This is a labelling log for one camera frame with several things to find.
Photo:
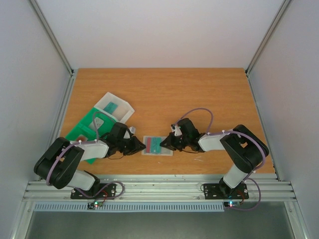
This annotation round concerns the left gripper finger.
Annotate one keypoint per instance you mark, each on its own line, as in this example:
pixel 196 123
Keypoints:
pixel 134 151
pixel 137 143

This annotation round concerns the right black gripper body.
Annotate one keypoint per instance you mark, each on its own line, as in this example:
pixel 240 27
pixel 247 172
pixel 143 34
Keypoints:
pixel 175 142

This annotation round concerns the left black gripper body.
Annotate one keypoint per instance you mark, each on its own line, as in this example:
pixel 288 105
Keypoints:
pixel 125 147

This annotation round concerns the teal card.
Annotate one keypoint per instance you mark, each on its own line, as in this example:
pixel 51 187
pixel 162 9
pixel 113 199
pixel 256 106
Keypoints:
pixel 110 107
pixel 155 146

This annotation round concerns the beige card holder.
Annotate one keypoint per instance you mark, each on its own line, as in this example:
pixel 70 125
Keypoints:
pixel 164 151

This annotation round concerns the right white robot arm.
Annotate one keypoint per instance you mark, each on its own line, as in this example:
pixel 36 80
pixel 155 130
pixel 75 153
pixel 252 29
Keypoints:
pixel 246 150

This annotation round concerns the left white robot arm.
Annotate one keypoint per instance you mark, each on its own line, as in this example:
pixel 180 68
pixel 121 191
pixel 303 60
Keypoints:
pixel 58 166

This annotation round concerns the red striped card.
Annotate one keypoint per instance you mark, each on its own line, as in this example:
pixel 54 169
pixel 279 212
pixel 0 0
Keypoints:
pixel 148 144

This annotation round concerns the teal card in box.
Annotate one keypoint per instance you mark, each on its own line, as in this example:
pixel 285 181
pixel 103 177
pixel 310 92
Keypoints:
pixel 110 107

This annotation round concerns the red dot card in tray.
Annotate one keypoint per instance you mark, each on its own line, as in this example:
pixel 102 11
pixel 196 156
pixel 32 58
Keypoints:
pixel 81 138

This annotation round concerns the green plastic tray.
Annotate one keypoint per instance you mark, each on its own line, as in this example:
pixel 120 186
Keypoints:
pixel 85 126

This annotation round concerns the translucent white plastic box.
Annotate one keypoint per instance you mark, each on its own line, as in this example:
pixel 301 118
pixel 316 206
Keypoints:
pixel 124 110

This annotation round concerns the left small circuit board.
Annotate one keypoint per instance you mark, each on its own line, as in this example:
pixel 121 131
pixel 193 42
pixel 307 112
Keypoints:
pixel 94 205

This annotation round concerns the small circuit board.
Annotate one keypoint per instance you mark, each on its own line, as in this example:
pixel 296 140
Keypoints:
pixel 94 205
pixel 232 204

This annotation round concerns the right small circuit board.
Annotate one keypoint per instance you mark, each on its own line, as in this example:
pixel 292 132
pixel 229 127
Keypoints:
pixel 232 204

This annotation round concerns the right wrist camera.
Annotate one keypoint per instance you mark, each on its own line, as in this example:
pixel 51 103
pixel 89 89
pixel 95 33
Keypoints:
pixel 176 130

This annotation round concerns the aluminium front rail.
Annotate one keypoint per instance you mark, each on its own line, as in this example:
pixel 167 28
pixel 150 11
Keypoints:
pixel 170 187

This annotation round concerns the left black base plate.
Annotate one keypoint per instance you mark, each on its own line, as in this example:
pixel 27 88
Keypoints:
pixel 98 191

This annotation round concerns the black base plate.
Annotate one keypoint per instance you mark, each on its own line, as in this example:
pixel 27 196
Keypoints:
pixel 213 191
pixel 98 191

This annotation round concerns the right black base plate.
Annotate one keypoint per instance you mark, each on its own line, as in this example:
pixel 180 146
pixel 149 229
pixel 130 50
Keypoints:
pixel 213 191

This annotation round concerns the grey slotted cable duct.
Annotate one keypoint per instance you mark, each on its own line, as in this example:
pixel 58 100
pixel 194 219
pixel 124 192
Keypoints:
pixel 129 207

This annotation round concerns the left aluminium corner post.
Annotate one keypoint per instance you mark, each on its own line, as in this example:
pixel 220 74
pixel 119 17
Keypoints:
pixel 42 19

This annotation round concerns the aluminium corner post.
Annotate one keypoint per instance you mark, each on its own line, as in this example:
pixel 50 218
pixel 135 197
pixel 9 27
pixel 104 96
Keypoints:
pixel 268 35
pixel 42 19

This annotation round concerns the right aluminium corner post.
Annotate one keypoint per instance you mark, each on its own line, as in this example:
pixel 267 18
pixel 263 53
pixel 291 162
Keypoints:
pixel 268 35

